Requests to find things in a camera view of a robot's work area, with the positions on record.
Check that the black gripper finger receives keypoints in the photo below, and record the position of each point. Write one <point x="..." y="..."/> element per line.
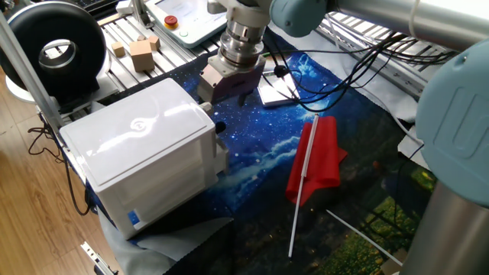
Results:
<point x="242" y="99"/>

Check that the grey Schunk gripper body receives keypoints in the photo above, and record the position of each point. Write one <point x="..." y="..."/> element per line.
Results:
<point x="229" y="82"/>

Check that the black drawer knob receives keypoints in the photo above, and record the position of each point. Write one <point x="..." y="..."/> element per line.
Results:
<point x="220" y="127"/>

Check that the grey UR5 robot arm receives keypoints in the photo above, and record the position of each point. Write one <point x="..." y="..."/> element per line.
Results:
<point x="458" y="126"/>

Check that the white plastic drawer cabinet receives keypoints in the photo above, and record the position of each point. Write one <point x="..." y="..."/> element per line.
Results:
<point x="137" y="130"/>

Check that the silver digital scale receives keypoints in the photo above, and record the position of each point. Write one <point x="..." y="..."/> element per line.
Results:
<point x="275" y="95"/>

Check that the starry night printed tablecloth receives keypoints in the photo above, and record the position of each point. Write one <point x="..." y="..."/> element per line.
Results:
<point x="260" y="160"/>

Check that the white teach pendant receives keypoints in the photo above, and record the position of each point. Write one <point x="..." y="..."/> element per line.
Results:
<point x="195" y="23"/>

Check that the small wooden cube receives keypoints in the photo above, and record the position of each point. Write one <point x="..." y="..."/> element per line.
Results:
<point x="154" y="43"/>
<point x="118" y="49"/>
<point x="141" y="38"/>

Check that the red emergency stop button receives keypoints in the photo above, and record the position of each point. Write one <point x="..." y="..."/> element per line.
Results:
<point x="170" y="21"/>

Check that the large wooden cube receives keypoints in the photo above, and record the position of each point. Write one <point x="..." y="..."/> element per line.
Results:
<point x="142" y="57"/>

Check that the red flag with white pole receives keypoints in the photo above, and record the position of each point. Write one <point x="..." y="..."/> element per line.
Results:
<point x="324" y="153"/>

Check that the white small box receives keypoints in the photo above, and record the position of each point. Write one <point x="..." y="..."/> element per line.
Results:
<point x="124" y="7"/>

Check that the light wooden strip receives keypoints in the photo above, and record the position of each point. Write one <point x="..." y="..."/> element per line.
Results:
<point x="109" y="20"/>

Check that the white thin rod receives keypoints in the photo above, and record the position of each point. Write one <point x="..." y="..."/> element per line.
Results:
<point x="363" y="237"/>

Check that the brown cardboard piece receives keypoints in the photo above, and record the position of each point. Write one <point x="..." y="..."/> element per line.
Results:
<point x="393" y="263"/>

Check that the aluminium upright bracket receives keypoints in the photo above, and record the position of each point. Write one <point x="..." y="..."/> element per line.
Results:
<point x="142" y="13"/>

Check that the aluminium frame profile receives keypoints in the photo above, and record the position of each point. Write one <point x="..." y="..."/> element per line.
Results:
<point x="38" y="89"/>

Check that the silver metal rail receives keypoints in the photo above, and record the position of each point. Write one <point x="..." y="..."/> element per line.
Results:
<point x="95" y="257"/>

